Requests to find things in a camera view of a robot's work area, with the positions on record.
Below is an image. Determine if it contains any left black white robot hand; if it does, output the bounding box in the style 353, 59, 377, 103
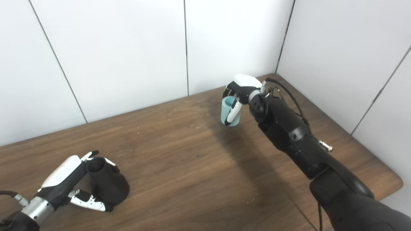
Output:
35, 150, 120, 212

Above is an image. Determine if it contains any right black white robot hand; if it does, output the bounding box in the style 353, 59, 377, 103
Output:
222, 74, 264, 126

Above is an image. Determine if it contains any light blue cylinder cup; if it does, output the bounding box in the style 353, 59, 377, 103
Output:
220, 97, 241, 127

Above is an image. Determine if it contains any black flared nozzle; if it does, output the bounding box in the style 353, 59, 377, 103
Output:
86, 157, 130, 206

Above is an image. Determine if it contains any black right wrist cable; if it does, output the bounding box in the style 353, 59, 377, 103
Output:
262, 77, 333, 231

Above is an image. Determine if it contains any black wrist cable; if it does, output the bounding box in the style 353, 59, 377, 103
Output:
262, 77, 333, 231
0, 191, 30, 206

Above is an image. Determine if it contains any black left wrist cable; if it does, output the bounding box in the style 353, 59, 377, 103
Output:
0, 191, 30, 206

